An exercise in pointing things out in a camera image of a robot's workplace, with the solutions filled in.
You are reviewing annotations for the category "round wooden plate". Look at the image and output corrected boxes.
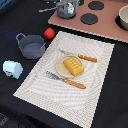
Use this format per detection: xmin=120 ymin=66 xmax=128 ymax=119
xmin=56 ymin=55 xmax=83 ymax=78

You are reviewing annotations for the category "light blue toy carton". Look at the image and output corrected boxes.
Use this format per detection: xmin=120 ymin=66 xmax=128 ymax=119
xmin=3 ymin=60 xmax=23 ymax=79

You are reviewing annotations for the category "beige woven placemat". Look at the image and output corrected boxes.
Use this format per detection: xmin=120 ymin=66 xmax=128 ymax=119
xmin=14 ymin=31 xmax=114 ymax=128

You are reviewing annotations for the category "beige bowl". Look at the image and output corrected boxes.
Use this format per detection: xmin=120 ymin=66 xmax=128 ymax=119
xmin=119 ymin=5 xmax=128 ymax=30

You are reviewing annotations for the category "yellow toy bread loaf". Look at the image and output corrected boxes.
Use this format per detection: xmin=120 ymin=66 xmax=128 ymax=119
xmin=63 ymin=57 xmax=84 ymax=76

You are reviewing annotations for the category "knife with orange handle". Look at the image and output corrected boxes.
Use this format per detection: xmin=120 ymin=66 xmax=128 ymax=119
xmin=58 ymin=49 xmax=98 ymax=62

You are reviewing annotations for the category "grey toy pot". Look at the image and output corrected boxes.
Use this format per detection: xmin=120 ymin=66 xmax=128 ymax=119
xmin=16 ymin=33 xmax=46 ymax=59

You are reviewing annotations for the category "black table cloth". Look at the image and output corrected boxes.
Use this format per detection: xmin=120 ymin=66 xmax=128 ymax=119
xmin=0 ymin=0 xmax=128 ymax=128

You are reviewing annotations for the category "red toy tomato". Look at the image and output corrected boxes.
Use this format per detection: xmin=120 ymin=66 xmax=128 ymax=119
xmin=44 ymin=28 xmax=55 ymax=39

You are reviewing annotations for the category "grey toy frying pan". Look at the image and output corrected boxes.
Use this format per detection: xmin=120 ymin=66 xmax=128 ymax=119
xmin=38 ymin=0 xmax=78 ymax=20

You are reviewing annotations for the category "fork with orange handle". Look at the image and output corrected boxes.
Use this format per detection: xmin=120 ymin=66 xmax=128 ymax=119
xmin=46 ymin=71 xmax=86 ymax=89

